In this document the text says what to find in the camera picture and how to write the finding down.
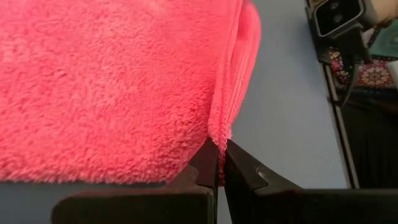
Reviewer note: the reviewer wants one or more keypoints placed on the pink fluffy towel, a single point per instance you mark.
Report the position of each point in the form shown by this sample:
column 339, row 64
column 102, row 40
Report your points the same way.
column 93, row 93

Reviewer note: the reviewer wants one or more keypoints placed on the teal green mat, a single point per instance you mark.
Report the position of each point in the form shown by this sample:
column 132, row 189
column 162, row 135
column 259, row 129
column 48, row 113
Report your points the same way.
column 387, row 42

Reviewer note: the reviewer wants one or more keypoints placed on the floral patterned cloth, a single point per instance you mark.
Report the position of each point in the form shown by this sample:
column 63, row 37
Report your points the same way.
column 374, row 74

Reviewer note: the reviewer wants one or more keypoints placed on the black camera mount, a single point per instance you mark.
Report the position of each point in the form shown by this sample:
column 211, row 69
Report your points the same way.
column 353, row 46

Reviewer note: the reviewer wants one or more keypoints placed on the white object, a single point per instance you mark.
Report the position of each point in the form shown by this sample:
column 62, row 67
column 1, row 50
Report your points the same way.
column 394, row 73

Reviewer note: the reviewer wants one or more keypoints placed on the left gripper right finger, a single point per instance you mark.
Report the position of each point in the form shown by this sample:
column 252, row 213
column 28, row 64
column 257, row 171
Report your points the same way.
column 280, row 207

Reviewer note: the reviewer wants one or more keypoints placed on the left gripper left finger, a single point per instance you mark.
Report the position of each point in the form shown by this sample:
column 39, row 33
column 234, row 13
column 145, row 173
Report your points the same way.
column 186, row 205

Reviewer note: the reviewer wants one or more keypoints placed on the black silver-rimmed camera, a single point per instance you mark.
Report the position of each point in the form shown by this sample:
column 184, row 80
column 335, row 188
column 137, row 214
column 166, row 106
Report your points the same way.
column 337, row 14

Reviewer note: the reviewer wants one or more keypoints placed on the black table frame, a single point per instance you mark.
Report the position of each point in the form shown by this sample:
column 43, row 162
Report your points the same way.
column 339, row 124

